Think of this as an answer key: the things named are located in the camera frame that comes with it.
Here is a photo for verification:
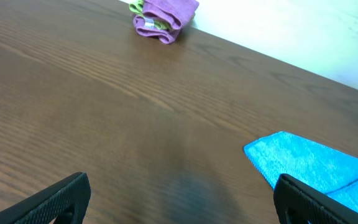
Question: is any green cloth under purple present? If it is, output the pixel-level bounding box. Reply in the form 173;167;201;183
129;0;172;30

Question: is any blue microfiber cloth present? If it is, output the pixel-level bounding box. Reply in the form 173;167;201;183
244;131;358;213

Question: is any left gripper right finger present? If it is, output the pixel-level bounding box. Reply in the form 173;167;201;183
273;174;358;224

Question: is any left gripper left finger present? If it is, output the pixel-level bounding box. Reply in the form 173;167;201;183
0;172;91;224

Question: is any purple folded cloth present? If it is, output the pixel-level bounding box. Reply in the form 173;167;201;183
132;0;200;44

